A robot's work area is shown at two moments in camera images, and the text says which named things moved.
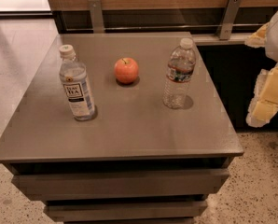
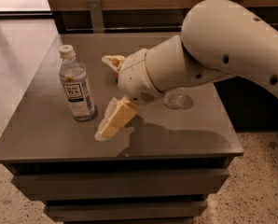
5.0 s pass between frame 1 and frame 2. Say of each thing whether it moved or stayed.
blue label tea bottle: stayed
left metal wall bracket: stayed
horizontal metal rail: stayed
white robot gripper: moved
